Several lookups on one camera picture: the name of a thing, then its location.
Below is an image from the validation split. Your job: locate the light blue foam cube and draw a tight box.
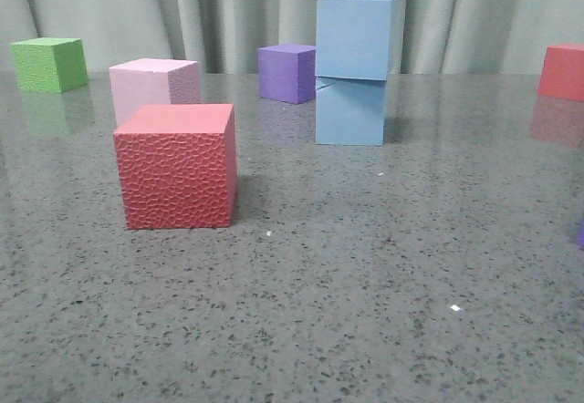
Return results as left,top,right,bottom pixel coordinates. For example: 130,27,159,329
316,77,387,146
316,0,400,81

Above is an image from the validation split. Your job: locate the purple foam cube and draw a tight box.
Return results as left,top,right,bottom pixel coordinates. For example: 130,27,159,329
257,44,316,104

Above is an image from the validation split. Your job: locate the red textured foam cube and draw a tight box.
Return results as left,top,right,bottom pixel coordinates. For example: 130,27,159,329
113,104,237,229

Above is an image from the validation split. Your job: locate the pink foam cube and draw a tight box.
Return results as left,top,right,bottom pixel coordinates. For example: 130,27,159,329
109,58,202,126

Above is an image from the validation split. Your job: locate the grey-green curtain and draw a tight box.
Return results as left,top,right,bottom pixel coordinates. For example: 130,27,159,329
1,0,583,74

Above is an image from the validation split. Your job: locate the green foam cube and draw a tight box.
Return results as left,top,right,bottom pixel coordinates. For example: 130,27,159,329
10,37,89,93

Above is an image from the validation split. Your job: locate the purple cube at right edge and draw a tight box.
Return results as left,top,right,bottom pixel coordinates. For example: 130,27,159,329
576,219,584,249

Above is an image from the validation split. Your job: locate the red foam cube far right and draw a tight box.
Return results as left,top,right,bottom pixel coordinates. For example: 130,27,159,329
537,44,584,101

